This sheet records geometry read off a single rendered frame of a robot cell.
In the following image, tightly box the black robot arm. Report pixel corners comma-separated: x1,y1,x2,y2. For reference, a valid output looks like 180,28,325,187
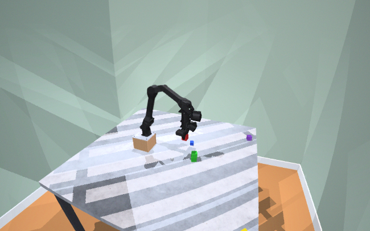
139,85,202,137

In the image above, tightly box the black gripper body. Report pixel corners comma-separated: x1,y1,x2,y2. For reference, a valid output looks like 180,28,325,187
175,119,193,137

